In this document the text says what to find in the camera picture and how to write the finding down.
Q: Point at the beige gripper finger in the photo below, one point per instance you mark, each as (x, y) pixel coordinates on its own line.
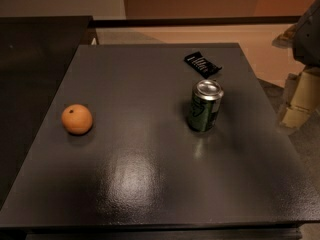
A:
(301, 97)

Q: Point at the orange fruit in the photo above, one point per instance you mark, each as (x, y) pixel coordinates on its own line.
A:
(77, 119)

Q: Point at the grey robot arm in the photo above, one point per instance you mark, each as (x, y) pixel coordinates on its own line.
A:
(306, 40)

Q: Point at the green soda can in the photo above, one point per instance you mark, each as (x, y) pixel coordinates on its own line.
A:
(206, 98)

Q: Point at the black snack bar wrapper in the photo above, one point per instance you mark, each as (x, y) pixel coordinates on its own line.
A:
(200, 64)

